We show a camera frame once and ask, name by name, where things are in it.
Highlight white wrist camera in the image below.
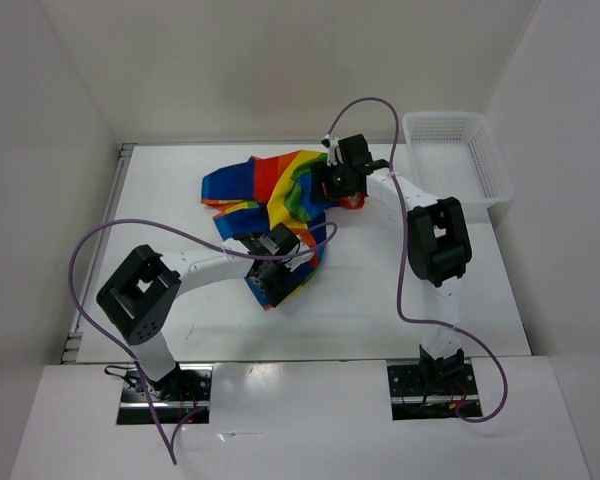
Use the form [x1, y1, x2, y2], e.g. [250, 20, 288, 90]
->
[283, 242, 325, 272]
[321, 134, 341, 166]

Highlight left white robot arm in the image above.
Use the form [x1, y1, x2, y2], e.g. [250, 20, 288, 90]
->
[96, 224, 320, 400]

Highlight white plastic basket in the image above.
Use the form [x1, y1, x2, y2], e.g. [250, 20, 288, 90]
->
[402, 111, 514, 209]

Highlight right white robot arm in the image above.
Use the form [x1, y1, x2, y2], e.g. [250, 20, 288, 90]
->
[311, 134, 472, 393]

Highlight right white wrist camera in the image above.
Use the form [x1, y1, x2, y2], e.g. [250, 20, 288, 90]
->
[321, 134, 341, 166]

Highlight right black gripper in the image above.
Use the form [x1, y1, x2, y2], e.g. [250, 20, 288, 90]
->
[309, 158, 356, 202]

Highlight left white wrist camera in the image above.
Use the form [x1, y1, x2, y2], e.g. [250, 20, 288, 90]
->
[283, 242, 325, 272]

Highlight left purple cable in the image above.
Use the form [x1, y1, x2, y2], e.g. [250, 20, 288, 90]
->
[68, 218, 339, 466]

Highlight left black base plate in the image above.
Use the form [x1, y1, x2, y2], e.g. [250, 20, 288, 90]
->
[105, 364, 214, 426]

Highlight rainbow striped shorts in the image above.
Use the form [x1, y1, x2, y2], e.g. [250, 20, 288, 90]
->
[199, 149, 366, 311]

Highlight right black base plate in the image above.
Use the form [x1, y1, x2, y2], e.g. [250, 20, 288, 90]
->
[387, 361, 483, 421]

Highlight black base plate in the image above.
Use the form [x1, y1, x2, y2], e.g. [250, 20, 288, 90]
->
[105, 364, 214, 426]
[387, 361, 483, 421]

